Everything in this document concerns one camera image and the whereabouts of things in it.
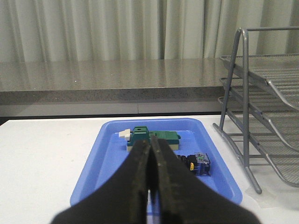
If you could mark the blue plastic tray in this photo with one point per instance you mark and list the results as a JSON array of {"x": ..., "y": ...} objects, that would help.
[{"x": 109, "y": 151}]

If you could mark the white curtain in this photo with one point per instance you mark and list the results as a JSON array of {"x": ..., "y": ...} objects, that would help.
[{"x": 56, "y": 30}]

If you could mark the green and beige switch block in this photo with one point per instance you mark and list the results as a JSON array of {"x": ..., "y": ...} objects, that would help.
[{"x": 143, "y": 133}]

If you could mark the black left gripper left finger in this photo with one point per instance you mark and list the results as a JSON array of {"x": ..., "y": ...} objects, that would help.
[{"x": 122, "y": 199}]

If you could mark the red emergency stop push button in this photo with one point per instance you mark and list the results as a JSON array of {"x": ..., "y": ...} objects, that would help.
[{"x": 197, "y": 163}]

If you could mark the mesh tray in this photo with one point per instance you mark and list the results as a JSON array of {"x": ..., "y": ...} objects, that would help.
[
  {"x": 278, "y": 75},
  {"x": 236, "y": 132},
  {"x": 267, "y": 114}
]

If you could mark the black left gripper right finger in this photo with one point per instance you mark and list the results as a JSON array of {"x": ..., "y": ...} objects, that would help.
[{"x": 184, "y": 199}]

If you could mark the grey metal rack frame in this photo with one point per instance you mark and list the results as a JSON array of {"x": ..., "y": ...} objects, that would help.
[{"x": 237, "y": 65}]

